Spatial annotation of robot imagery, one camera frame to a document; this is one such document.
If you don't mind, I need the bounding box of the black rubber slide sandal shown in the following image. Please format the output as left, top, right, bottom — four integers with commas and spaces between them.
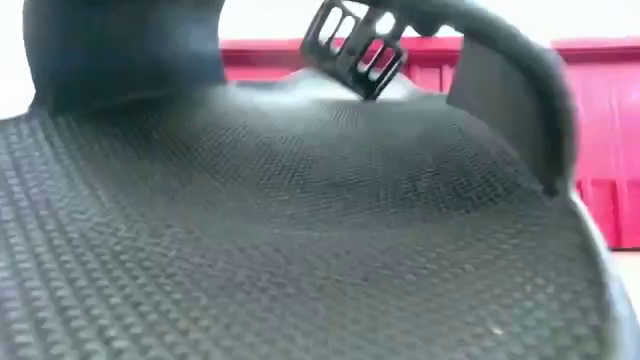
0, 0, 640, 360

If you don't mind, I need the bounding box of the red ribbed plastic bin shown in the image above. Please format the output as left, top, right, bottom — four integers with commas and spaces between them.
219, 35, 640, 251

